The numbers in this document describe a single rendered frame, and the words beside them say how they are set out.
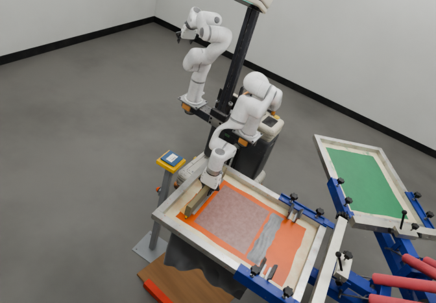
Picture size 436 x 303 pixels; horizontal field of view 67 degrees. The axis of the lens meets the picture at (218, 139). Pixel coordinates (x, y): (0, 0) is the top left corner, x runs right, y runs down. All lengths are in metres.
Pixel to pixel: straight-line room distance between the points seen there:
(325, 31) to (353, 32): 0.38
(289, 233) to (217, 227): 0.40
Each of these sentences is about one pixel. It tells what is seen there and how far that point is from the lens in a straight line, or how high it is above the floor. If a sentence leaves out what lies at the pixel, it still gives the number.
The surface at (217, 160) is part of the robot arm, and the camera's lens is 1.59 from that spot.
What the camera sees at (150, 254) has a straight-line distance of 2.70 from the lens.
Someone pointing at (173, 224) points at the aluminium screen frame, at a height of 0.99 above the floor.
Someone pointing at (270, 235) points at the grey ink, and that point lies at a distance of 1.81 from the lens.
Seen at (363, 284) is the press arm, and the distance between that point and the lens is 1.80.
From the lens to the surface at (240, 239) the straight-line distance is 1.74.
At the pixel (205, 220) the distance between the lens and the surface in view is 1.75.
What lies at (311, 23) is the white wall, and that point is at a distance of 5.22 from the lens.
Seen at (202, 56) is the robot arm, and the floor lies 1.51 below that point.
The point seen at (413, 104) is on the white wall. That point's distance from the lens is 5.36.
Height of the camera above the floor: 2.31
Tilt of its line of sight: 37 degrees down
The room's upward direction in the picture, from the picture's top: 18 degrees clockwise
